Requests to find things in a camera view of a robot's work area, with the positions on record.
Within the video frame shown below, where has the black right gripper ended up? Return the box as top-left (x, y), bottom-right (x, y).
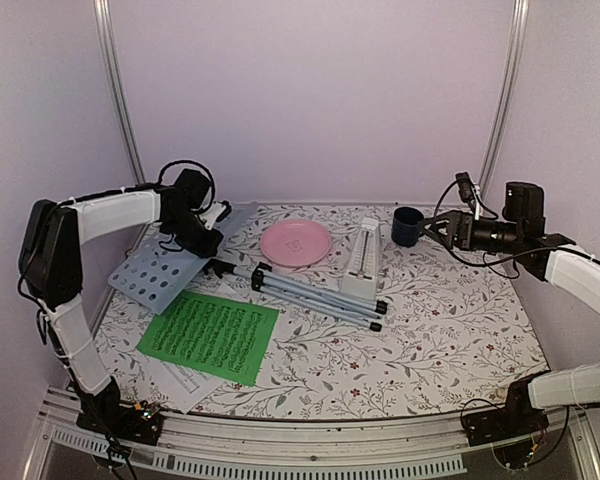
top-left (418, 210), bottom-right (524, 255)

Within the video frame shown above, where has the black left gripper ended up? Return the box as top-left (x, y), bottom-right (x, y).
top-left (165, 209), bottom-right (225, 257)

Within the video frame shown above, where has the grey perforated music stand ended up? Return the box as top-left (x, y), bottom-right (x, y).
top-left (108, 231), bottom-right (387, 332)

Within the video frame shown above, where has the green sheet music paper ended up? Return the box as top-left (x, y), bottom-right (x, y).
top-left (137, 292), bottom-right (279, 386)

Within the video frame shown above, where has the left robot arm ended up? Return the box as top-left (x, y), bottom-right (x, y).
top-left (17, 169), bottom-right (231, 434)

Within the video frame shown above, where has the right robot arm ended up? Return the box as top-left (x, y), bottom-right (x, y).
top-left (417, 174), bottom-right (600, 436)

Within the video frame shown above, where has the dark blue cup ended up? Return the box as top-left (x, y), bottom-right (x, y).
top-left (391, 206), bottom-right (424, 248)

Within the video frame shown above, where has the white metronome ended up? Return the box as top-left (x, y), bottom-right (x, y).
top-left (340, 217), bottom-right (381, 300)

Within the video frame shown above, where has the pink plastic plate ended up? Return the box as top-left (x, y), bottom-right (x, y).
top-left (260, 219), bottom-right (332, 268)

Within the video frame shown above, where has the white sheet music paper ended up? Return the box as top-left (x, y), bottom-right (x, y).
top-left (147, 360), bottom-right (224, 414)

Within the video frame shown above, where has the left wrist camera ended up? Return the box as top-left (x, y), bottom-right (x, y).
top-left (199, 200), bottom-right (232, 231)

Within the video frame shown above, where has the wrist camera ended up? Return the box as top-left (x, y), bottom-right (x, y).
top-left (455, 172), bottom-right (483, 220)
top-left (199, 200), bottom-right (232, 231)

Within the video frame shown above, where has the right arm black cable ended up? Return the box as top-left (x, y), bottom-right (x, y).
top-left (422, 177), bottom-right (561, 279)

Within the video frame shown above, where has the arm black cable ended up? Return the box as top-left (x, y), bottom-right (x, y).
top-left (422, 177), bottom-right (561, 279)
top-left (157, 158), bottom-right (217, 211)

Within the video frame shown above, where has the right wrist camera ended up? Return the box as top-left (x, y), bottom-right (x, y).
top-left (455, 172), bottom-right (483, 220)

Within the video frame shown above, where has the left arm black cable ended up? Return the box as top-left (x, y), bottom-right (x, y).
top-left (157, 158), bottom-right (217, 211)

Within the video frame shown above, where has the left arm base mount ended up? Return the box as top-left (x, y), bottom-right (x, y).
top-left (76, 401), bottom-right (164, 446)

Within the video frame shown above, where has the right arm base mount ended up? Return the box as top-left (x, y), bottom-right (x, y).
top-left (460, 398), bottom-right (549, 470)

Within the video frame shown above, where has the right aluminium frame post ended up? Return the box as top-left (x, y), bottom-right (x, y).
top-left (479, 0), bottom-right (530, 194)

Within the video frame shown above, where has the aluminium frame post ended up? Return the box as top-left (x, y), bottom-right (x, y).
top-left (479, 0), bottom-right (530, 194)
top-left (93, 0), bottom-right (146, 184)

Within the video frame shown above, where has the front aluminium rail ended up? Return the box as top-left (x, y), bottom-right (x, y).
top-left (23, 388), bottom-right (600, 479)

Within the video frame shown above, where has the left aluminium frame post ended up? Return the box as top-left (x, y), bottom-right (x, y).
top-left (93, 0), bottom-right (146, 184)

